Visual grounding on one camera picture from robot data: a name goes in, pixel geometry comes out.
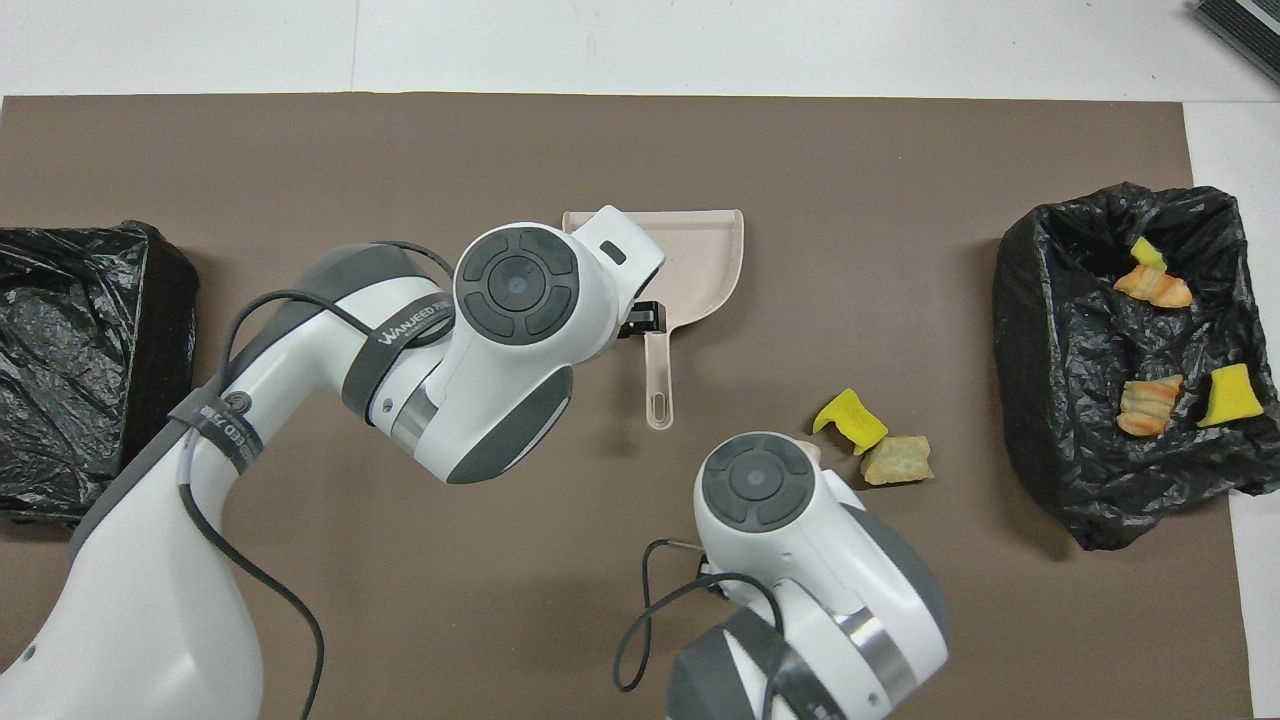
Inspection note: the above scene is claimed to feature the beige plastic dustpan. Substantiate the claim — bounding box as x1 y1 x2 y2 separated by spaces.
562 208 745 431

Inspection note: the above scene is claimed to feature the black bag lined bin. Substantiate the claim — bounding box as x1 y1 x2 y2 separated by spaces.
0 220 201 528
992 181 1280 552

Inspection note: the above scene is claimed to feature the brown table mat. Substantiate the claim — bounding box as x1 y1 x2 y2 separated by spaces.
0 93 1256 720

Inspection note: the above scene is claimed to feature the dark grey ribbed device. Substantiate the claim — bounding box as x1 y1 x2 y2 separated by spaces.
1192 0 1280 88

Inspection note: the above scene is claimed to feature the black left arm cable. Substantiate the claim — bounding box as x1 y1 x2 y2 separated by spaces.
178 238 459 720

